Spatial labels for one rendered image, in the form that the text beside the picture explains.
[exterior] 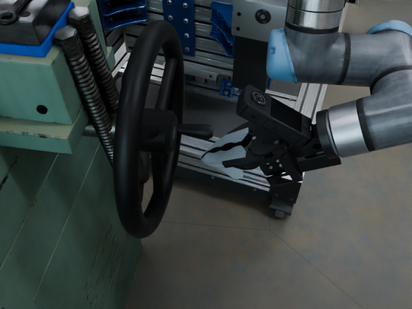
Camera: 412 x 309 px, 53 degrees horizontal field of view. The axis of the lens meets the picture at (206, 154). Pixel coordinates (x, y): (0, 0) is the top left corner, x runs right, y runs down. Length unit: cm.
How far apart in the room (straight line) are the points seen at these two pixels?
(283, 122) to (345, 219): 96
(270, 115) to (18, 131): 32
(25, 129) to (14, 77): 7
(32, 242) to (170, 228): 79
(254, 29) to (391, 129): 46
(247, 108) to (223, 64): 63
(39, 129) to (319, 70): 38
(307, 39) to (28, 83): 36
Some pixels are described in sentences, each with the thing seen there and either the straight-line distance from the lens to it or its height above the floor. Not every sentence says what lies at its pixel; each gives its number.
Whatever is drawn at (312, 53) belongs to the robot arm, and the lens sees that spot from 60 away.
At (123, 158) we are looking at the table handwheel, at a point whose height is 89.
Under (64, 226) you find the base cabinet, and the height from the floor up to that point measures 59.
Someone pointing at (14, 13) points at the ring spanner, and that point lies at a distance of 45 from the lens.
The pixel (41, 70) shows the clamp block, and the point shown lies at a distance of 46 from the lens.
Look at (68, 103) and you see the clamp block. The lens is 49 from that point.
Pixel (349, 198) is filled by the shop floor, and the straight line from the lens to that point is 155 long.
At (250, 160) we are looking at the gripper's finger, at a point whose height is 75.
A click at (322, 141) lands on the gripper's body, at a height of 80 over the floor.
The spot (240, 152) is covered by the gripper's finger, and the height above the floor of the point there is 74.
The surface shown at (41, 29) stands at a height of 98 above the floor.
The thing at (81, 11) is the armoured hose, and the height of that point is 97.
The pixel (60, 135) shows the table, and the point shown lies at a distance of 50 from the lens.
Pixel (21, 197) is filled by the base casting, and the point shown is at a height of 75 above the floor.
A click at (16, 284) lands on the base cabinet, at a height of 66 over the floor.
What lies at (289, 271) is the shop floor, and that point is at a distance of 136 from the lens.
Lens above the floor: 122
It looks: 50 degrees down
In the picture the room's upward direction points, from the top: straight up
